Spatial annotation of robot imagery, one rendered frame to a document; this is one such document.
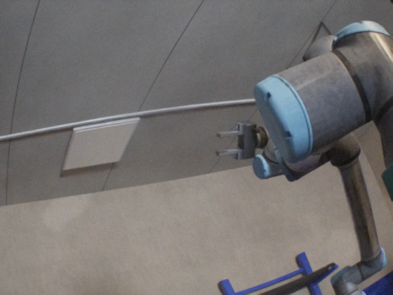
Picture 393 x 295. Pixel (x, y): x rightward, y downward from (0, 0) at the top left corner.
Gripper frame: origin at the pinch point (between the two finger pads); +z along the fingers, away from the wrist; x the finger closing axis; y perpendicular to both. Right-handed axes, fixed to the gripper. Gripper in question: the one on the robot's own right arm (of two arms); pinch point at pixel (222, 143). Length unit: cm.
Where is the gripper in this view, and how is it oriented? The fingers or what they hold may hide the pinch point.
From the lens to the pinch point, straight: 207.7
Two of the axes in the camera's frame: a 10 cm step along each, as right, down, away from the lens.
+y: 5.4, 2.8, -7.9
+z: -8.4, 1.3, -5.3
